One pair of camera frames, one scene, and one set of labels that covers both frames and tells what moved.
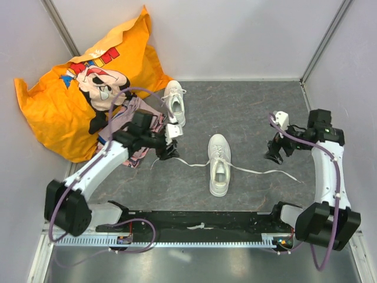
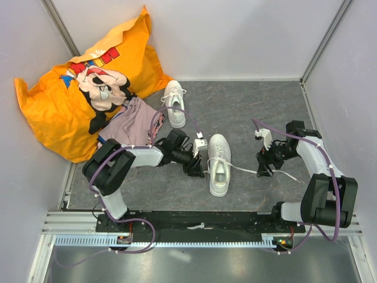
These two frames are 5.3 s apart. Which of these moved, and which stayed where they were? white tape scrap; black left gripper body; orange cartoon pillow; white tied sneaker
Moved: black left gripper body
Stayed: white tape scrap; white tied sneaker; orange cartoon pillow
